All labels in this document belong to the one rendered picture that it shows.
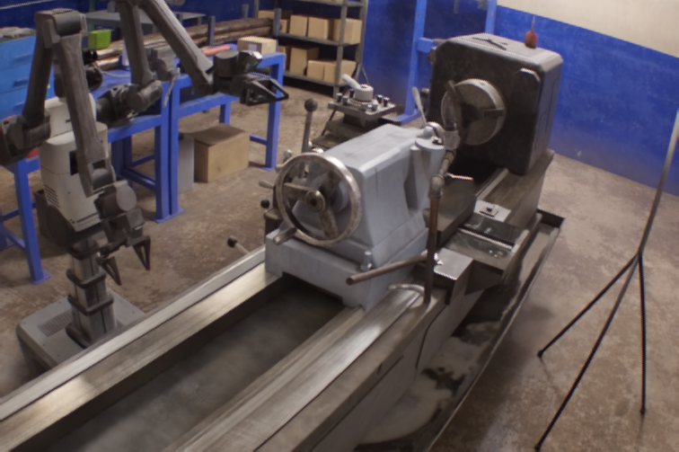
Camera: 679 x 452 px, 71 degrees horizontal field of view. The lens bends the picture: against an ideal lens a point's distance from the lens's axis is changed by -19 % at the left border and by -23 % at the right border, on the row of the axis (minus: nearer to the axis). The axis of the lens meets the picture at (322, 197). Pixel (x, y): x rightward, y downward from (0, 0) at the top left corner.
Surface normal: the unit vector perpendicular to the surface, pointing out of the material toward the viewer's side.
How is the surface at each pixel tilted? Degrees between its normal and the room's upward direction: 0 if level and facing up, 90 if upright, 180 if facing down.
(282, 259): 90
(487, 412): 0
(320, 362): 0
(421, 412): 0
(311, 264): 90
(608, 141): 90
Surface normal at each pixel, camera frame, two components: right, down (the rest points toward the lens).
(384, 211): 0.81, -0.03
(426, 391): 0.09, -0.90
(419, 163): 0.21, 0.25
